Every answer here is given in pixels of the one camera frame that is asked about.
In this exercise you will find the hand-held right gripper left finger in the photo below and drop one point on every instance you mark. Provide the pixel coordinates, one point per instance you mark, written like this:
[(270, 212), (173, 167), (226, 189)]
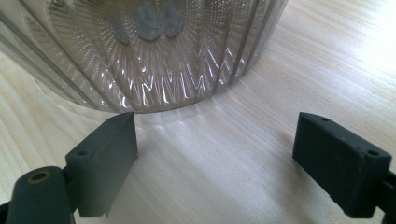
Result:
[(102, 168)]

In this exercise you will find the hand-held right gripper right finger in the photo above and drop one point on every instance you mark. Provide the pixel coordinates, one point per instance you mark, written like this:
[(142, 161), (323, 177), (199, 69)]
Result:
[(336, 168)]

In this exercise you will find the translucent ribbed trash bin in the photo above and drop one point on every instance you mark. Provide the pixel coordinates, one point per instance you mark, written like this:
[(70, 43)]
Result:
[(155, 62)]

